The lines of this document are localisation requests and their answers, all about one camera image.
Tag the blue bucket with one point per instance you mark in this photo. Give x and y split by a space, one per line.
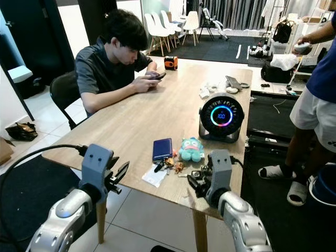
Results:
324 186

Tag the standing person in blue shirt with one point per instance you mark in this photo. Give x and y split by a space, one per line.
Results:
315 105

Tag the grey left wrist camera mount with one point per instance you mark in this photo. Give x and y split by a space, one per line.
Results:
95 168

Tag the small grey rounded device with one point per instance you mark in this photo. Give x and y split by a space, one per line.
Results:
302 48

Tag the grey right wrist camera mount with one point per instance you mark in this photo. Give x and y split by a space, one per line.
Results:
220 173

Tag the black floor mat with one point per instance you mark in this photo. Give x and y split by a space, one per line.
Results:
31 210

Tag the black chair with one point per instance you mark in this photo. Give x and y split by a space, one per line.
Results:
63 94

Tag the seated person in dark shirt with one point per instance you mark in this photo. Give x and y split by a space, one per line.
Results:
100 71

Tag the white cloth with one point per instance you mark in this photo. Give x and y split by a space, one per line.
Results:
284 61

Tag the white box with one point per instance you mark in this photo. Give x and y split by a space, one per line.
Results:
20 74

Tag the white dining chair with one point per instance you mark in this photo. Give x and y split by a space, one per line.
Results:
156 29
170 22
190 23

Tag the teal plush toy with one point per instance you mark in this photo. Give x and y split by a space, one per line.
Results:
190 150

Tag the grey hand tool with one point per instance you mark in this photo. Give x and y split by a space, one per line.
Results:
235 84

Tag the orange black tape measure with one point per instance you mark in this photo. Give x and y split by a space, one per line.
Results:
170 63

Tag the black smartphone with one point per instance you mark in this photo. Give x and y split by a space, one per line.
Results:
159 75

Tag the white crumpled packet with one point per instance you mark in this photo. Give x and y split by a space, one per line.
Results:
207 90

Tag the small black bag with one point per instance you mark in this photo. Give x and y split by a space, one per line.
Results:
22 131

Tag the round black speaker with display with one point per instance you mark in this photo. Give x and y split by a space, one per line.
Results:
221 116

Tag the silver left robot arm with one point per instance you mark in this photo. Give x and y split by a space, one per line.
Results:
60 220

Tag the bunch of keys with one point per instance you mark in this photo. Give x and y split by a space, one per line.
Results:
170 164

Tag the black treadmill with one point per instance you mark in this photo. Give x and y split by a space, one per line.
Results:
268 121

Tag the dark blue wallet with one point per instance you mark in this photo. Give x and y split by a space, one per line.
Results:
162 149

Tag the large black bag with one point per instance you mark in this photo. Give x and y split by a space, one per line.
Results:
273 74

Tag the grey curtain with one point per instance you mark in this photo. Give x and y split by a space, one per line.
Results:
241 13

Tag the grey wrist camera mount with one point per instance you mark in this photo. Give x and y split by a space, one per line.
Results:
220 173
95 168

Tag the black backpack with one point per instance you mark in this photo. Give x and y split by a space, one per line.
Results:
283 31

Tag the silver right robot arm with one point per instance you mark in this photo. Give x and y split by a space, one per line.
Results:
247 223

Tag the wooden table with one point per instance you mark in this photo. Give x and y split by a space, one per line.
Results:
136 121

